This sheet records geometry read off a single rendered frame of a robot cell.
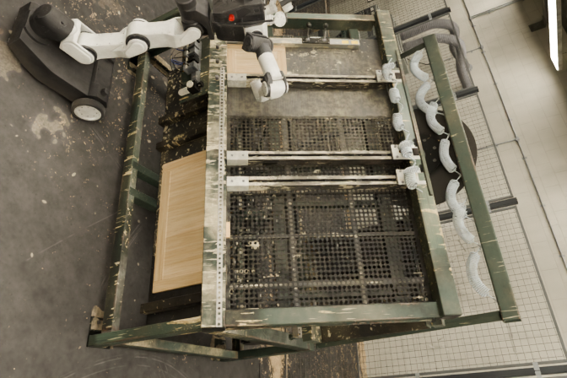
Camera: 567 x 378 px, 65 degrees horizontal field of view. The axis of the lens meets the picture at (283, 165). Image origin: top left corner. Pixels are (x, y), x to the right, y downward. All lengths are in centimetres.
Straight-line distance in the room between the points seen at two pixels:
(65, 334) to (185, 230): 85
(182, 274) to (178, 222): 35
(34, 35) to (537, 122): 713
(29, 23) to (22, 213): 107
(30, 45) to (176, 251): 146
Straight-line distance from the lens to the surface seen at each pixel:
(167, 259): 294
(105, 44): 298
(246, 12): 261
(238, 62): 316
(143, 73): 360
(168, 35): 282
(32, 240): 277
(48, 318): 278
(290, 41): 330
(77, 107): 311
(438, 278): 256
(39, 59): 297
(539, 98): 851
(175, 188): 310
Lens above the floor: 221
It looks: 22 degrees down
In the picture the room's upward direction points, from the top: 73 degrees clockwise
